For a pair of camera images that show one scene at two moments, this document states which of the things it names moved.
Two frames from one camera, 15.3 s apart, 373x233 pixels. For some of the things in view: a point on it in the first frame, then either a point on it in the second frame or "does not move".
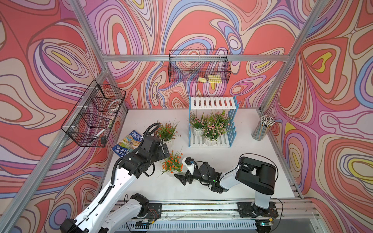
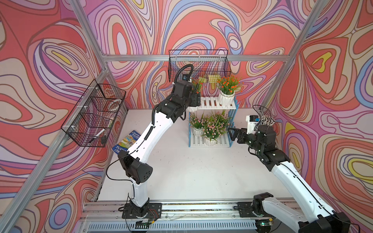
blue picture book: x=128 y=144 does not move
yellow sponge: x=211 y=78 does not move
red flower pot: x=166 y=132 → x=194 y=83
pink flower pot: x=196 y=123 does not move
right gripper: x=182 y=179 → x=242 y=132
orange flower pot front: x=172 y=165 → x=228 y=86
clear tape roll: x=114 y=105 does not move
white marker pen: x=97 y=135 does not move
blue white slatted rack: x=211 y=121 does not move
